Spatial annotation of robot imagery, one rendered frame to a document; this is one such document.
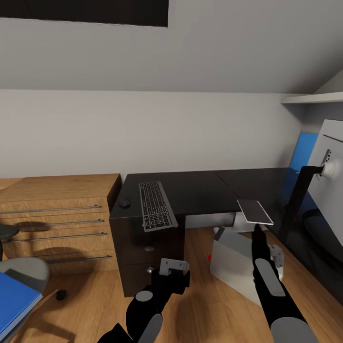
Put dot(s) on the monitor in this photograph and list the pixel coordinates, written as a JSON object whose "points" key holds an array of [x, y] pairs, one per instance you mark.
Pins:
{"points": [[323, 179]]}

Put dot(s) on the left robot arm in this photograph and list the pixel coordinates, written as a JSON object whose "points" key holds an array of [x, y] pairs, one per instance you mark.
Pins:
{"points": [[143, 316]]}

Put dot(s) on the mouse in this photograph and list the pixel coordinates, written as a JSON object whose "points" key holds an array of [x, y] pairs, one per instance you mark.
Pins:
{"points": [[123, 202]]}

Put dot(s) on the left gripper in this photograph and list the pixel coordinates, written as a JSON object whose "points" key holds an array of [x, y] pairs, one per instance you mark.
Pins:
{"points": [[174, 282]]}

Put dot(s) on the swivel chair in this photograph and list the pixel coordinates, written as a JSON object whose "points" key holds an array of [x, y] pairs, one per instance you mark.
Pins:
{"points": [[31, 271]]}

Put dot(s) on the notebook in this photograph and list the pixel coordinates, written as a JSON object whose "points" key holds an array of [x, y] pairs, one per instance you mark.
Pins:
{"points": [[254, 212]]}

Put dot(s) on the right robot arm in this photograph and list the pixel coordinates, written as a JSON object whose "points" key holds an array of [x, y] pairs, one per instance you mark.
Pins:
{"points": [[285, 320]]}

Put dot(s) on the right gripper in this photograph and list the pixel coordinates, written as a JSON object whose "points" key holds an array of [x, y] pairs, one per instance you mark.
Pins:
{"points": [[259, 240]]}

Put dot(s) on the keyboard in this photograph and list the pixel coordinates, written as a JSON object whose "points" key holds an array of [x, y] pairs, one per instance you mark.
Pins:
{"points": [[156, 210]]}

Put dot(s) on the folder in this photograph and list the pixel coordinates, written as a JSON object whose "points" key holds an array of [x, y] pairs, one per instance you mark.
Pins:
{"points": [[16, 300]]}

